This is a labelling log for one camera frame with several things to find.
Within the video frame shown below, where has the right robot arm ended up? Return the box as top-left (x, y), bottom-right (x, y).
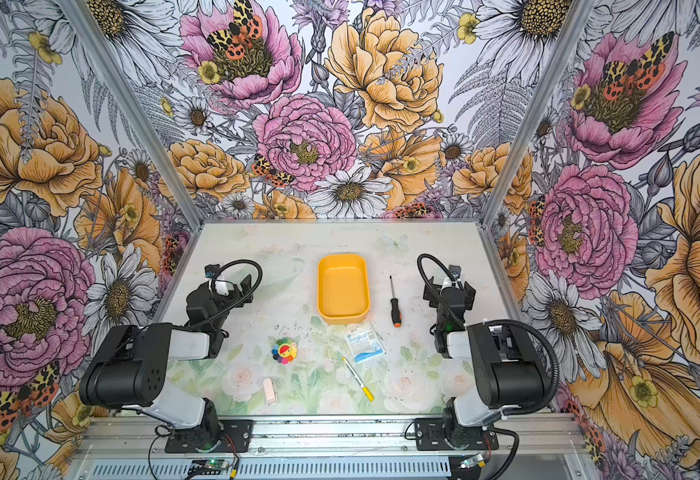
top-left (414, 279), bottom-right (555, 451)

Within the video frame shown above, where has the blue white sachet packet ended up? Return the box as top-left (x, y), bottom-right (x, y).
top-left (346, 325), bottom-right (386, 364)

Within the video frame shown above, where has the yellow plastic bin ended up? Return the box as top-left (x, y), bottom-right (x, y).
top-left (316, 253), bottom-right (371, 325)

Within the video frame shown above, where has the colourful round fidget toy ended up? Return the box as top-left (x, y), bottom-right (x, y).
top-left (271, 338), bottom-right (299, 365)

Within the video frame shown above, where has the black orange screwdriver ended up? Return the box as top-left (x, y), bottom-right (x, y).
top-left (389, 275), bottom-right (402, 328)

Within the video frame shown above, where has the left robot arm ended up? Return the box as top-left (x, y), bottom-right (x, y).
top-left (79, 275), bottom-right (259, 453)

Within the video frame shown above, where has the left aluminium frame post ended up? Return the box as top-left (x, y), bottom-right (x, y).
top-left (60, 1), bottom-right (203, 233)

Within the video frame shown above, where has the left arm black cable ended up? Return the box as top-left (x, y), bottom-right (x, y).
top-left (190, 259), bottom-right (264, 332)

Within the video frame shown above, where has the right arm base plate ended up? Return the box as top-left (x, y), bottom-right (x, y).
top-left (412, 418), bottom-right (499, 451)

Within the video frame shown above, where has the green circuit board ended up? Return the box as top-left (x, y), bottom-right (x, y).
top-left (187, 459), bottom-right (235, 479)

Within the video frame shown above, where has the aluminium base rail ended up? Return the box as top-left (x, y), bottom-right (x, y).
top-left (68, 414), bottom-right (599, 479)

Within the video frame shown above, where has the pink eraser block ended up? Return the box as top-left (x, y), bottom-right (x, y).
top-left (263, 378), bottom-right (278, 405)

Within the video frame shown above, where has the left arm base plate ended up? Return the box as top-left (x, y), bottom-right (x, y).
top-left (165, 420), bottom-right (255, 454)

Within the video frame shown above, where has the right aluminium frame post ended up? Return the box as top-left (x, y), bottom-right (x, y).
top-left (481, 0), bottom-right (596, 231)

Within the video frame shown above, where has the aluminium frame post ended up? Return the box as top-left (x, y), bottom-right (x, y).
top-left (60, 1), bottom-right (203, 233)
top-left (481, 0), bottom-right (596, 231)

